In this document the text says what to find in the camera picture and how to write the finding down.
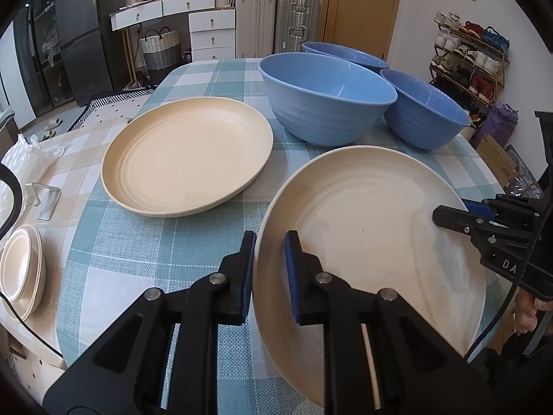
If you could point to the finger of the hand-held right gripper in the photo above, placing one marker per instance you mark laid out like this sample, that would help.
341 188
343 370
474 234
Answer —
458 220
477 209

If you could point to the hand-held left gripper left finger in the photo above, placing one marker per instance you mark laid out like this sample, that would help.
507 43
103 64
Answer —
246 276

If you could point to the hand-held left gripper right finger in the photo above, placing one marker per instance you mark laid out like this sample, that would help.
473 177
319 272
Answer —
292 276

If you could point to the cream round plate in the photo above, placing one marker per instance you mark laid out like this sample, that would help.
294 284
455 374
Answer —
367 224
185 160

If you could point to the blue ribbed bowl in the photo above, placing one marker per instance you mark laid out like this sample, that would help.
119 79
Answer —
414 125
319 116
345 54

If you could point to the person's right hand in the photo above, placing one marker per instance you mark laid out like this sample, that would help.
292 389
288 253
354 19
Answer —
525 315

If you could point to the printed cardboard box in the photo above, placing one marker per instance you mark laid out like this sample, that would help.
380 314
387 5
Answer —
497 160

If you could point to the teal checked tablecloth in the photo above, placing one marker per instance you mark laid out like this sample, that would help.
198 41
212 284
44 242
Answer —
173 246

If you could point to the purple bag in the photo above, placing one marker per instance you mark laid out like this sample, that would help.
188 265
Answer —
499 125

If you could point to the dark clothing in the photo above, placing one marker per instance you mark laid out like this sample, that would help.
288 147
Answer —
518 376

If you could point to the shoe rack with shoes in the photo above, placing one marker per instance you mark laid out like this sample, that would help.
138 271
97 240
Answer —
471 65

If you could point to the beige checked tablecloth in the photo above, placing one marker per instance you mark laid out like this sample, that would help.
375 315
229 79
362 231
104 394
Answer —
82 155

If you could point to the black white patterned rug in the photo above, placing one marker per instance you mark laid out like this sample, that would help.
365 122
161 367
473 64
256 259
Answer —
108 110

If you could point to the brown wooden door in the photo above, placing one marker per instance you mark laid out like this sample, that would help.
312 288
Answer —
367 8

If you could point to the woven laundry basket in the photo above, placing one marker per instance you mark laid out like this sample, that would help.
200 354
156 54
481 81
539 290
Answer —
160 52

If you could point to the pair of slippers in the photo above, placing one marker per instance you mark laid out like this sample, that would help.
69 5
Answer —
51 129

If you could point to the white bubble wrap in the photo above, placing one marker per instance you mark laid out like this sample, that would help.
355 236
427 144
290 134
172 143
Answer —
26 160

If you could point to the white desk with drawers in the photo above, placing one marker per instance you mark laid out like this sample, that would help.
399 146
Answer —
211 26

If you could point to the silver suitcase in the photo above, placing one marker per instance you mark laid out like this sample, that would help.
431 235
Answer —
298 21

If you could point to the white suitcase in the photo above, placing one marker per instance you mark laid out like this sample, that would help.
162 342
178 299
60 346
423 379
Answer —
255 21

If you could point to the dark grey fridge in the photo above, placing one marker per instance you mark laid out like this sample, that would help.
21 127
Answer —
86 30

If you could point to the dark glass cabinet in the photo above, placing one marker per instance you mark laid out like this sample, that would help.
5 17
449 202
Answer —
41 60

